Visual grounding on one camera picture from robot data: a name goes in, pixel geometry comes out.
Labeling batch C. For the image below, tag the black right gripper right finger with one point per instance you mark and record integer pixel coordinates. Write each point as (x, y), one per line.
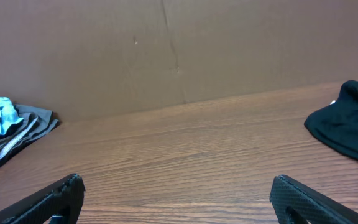
(296, 203)

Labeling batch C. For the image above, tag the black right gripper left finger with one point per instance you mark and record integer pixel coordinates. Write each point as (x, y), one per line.
(60, 202)

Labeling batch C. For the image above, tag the folded grey shirt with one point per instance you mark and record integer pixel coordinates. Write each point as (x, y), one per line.
(36, 123)

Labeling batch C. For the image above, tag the black shirt at right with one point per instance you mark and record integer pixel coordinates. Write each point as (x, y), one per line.
(336, 125)

